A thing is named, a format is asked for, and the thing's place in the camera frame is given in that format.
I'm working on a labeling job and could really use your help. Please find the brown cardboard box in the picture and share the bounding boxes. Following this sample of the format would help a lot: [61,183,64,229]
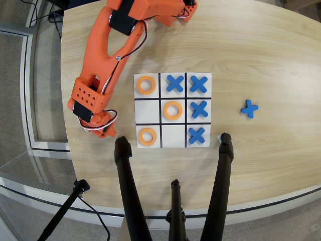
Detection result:
[277,0,321,11]

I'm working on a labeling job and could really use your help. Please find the thin black tripod leg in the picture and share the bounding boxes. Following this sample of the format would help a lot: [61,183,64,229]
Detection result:
[165,179,188,241]

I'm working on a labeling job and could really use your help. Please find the black cable of stand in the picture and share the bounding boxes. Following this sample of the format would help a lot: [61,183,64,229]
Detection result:
[77,195,111,241]

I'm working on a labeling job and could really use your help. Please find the white tic-tac-toe board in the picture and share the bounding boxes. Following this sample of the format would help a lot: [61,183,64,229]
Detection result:
[133,72,213,149]

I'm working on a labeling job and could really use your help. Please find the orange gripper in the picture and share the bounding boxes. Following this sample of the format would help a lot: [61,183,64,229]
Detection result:
[88,111,118,139]

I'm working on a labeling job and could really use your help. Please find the blue foam cross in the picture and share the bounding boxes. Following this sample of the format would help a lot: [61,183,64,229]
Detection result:
[166,74,185,93]
[240,99,259,119]
[187,127,206,145]
[190,75,209,93]
[191,100,209,119]

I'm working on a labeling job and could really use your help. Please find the grey metal glass frame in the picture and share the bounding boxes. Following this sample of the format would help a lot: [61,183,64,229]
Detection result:
[0,22,72,154]

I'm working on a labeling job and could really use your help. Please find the thick black tripod leg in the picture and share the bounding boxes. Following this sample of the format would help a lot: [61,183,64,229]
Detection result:
[114,136,153,241]
[200,133,234,241]

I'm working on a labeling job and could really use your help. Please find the orange foam ring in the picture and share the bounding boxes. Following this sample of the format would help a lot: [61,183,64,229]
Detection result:
[163,100,184,119]
[136,76,157,95]
[138,127,157,146]

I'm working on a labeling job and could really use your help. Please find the black furniture base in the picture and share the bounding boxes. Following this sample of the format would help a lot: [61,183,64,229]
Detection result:
[47,0,73,11]

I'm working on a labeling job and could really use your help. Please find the black floor power cable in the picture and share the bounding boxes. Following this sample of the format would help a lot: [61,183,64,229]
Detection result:
[25,0,63,38]

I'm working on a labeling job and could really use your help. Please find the black stand pole with clamp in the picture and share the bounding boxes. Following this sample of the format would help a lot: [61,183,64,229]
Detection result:
[37,179,91,241]

